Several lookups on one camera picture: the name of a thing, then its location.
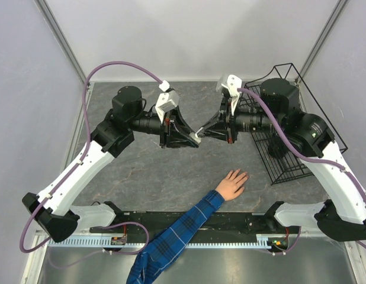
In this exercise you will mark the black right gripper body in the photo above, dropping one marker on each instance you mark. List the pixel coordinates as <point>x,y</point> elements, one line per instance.
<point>232,122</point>

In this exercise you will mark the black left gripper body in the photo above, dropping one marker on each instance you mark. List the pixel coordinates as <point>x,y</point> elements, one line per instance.
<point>164,129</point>

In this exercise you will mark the white nail polish brush cap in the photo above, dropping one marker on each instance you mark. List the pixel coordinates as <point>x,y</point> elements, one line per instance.
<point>197,133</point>

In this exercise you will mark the blue plaid sleeved forearm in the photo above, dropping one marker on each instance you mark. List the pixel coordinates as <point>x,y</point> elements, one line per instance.
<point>166,247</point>

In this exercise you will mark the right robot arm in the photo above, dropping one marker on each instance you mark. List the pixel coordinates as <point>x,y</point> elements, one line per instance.
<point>342,217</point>

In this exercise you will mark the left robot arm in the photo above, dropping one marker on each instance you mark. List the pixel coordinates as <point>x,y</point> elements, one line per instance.
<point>53,207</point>

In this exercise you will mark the person's bare hand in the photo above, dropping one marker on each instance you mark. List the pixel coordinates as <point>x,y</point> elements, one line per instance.
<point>232,185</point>

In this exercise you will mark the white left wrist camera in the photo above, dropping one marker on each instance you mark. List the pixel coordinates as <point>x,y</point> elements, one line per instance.
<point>167,100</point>

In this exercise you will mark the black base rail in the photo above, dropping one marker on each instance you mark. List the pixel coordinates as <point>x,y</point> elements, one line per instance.
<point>237,225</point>

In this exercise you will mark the slotted cable duct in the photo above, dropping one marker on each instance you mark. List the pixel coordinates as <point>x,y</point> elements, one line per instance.
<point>171,241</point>

